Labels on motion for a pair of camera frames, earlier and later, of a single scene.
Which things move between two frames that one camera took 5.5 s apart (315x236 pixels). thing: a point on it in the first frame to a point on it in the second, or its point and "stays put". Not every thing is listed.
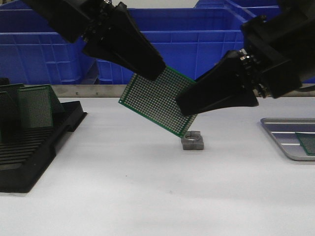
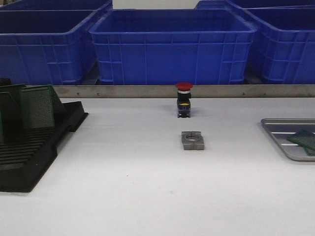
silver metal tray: x=284 y=130 stays put
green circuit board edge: x=156 y=100 to x=304 y=137
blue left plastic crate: x=33 y=51 stays put
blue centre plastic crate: x=190 y=40 stays put
